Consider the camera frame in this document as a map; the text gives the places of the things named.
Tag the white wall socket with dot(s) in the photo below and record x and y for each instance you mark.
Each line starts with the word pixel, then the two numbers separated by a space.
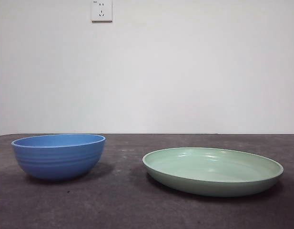
pixel 101 16

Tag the pale green plate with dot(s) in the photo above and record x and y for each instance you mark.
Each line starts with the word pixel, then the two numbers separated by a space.
pixel 208 171

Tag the blue ribbed bowl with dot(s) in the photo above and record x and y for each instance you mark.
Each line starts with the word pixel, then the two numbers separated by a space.
pixel 58 164

